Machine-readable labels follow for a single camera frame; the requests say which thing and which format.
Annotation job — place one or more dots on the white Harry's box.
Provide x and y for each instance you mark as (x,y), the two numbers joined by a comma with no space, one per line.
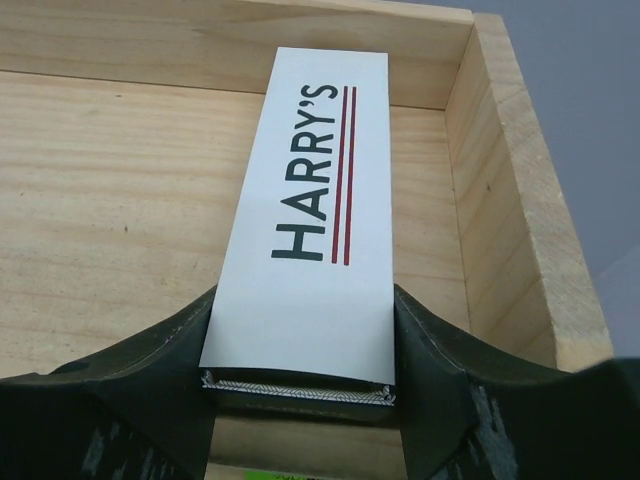
(303,314)

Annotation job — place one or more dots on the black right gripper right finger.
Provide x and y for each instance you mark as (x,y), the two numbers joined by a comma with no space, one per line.
(468,410)

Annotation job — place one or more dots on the green black Gillette box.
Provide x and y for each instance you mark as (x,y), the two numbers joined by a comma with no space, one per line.
(251,474)

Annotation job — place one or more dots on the light wooden shelf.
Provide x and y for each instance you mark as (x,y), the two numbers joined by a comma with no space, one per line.
(125,132)

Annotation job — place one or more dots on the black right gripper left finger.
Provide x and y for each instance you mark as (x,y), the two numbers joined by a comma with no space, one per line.
(135,410)

